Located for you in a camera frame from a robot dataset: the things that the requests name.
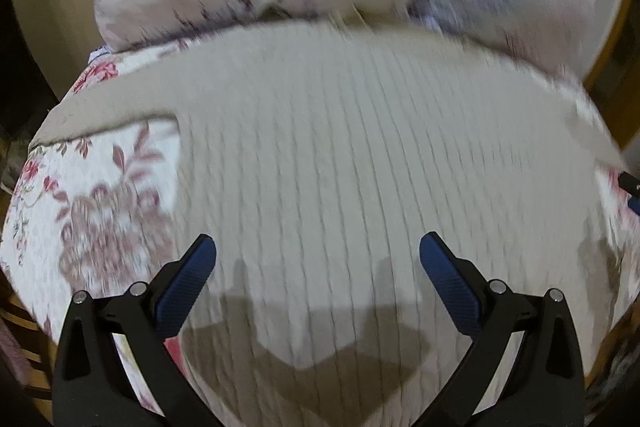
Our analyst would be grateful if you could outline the beige ribbed knit garment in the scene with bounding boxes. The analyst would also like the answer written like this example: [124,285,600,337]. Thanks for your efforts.
[36,23,627,426]

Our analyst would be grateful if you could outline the wooden bed headboard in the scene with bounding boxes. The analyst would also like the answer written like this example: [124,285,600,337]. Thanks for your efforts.
[586,0,639,150]

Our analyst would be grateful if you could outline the white floral quilted bedspread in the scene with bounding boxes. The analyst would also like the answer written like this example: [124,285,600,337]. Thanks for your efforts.
[0,43,202,413]

